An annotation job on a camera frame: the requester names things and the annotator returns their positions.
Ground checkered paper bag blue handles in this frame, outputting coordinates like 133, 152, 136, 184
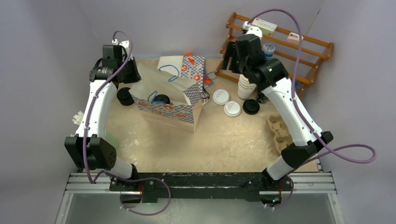
129, 64, 202, 133

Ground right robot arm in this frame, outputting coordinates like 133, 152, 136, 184
222, 34, 333, 190

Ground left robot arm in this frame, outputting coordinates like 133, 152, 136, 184
64, 41, 141, 191

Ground blue white jar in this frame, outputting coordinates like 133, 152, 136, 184
262, 43, 275, 61

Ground stack of white paper cups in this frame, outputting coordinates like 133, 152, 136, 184
237, 74, 256, 100

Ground white green box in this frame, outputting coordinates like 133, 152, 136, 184
251, 18, 277, 37

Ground white cup lid far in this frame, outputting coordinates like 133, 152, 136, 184
212, 89, 230, 105

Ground white cup lid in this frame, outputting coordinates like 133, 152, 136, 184
212, 89, 230, 105
224, 101, 241, 118

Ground dark paper cup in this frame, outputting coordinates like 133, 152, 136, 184
256, 92, 269, 104

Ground stack of black lids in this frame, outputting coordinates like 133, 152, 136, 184
116, 87, 134, 106

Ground black lids by cups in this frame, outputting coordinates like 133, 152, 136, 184
242, 99, 260, 115

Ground white cup lid near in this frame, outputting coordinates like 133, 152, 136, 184
224, 101, 241, 118

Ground stack of flat paper bags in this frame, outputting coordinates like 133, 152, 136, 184
157, 53, 217, 104

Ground white pink small device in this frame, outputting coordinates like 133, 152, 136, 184
286, 32, 304, 45

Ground wrapped white straws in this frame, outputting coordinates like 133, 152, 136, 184
70, 111, 85, 137

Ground wooden shelf rack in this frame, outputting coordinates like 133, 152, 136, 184
215, 12, 334, 99

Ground stack of pulp carriers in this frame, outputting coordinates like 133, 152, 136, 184
266, 114, 293, 155

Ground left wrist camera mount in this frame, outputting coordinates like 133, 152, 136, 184
112, 39, 134, 61

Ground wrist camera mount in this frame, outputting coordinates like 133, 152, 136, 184
242, 21, 262, 40
112, 39, 134, 61

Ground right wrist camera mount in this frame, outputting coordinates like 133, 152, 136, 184
242, 21, 262, 40

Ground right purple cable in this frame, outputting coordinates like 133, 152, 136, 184
247, 8, 377, 211

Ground black aluminium base frame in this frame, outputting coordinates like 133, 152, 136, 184
65, 172, 337, 206

